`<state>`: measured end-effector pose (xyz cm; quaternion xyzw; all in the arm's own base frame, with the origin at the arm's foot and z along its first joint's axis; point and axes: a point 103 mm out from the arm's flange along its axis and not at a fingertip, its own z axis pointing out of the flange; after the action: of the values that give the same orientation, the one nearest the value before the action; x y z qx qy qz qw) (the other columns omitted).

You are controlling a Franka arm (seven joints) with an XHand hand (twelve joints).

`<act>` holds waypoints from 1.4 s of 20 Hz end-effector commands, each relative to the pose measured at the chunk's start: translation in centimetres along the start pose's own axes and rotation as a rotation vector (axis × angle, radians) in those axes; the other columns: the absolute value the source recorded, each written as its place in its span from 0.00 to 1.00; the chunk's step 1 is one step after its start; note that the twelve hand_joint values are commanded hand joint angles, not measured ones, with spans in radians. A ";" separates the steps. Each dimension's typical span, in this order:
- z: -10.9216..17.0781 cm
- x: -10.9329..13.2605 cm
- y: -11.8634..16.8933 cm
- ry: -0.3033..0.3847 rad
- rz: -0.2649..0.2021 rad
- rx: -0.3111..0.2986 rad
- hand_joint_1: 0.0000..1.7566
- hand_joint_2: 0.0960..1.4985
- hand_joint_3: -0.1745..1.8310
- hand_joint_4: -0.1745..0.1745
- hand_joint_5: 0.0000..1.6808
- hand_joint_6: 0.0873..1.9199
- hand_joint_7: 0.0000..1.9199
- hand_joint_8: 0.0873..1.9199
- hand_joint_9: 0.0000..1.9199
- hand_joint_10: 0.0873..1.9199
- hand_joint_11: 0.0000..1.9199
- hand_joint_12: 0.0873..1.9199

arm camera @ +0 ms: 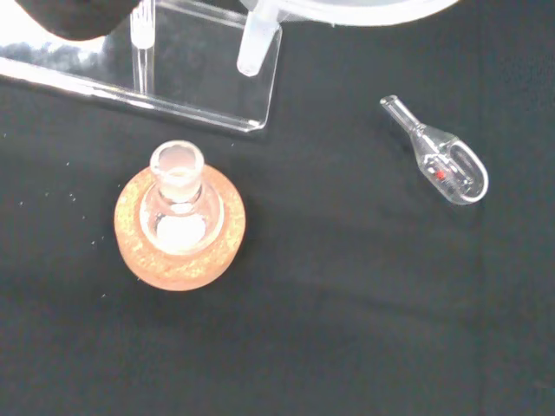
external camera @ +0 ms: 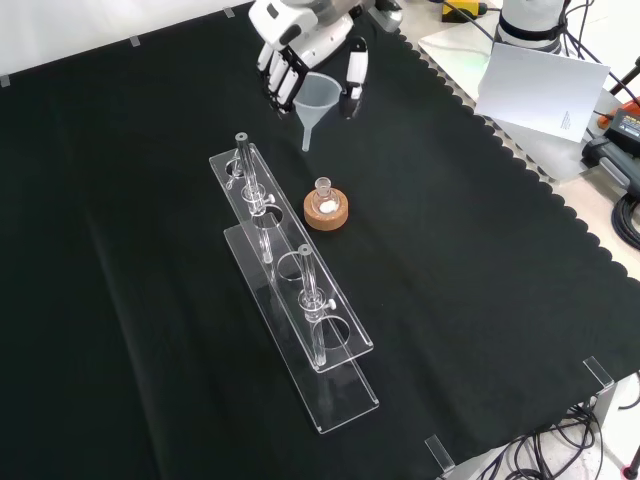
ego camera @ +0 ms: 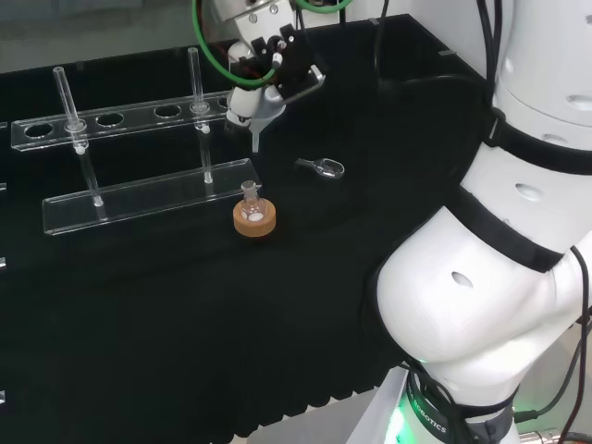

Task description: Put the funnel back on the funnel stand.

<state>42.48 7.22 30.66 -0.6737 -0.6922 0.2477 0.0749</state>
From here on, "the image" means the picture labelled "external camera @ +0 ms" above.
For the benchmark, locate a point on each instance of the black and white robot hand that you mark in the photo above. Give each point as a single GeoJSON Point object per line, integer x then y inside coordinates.
{"type": "Point", "coordinates": [300, 22]}

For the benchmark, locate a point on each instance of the white paper sheet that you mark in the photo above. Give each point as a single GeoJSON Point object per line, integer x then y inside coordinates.
{"type": "Point", "coordinates": [540, 92]}

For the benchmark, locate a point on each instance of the yellow stop button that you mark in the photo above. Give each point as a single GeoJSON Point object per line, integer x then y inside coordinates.
{"type": "Point", "coordinates": [462, 10]}

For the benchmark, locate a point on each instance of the clear acrylic funnel stand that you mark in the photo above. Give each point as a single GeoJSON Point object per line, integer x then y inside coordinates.
{"type": "Point", "coordinates": [295, 280]}

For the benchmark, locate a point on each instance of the orange and black device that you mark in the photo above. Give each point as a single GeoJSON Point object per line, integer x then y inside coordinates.
{"type": "Point", "coordinates": [625, 125]}

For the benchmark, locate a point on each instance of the clear acrylic cloth clip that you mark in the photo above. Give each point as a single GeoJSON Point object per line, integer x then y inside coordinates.
{"type": "Point", "coordinates": [440, 452]}
{"type": "Point", "coordinates": [600, 372]}

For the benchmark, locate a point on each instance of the black cloth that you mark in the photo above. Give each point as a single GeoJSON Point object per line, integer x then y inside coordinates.
{"type": "Point", "coordinates": [150, 250]}

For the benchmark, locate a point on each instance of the small round-bottom glass flask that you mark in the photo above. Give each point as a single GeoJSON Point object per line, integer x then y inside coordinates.
{"type": "Point", "coordinates": [325, 202]}

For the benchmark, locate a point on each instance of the pale board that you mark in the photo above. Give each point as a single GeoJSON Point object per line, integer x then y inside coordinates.
{"type": "Point", "coordinates": [450, 47]}

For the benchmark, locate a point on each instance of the clear plastic funnel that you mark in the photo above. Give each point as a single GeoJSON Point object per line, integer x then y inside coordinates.
{"type": "Point", "coordinates": [316, 92]}

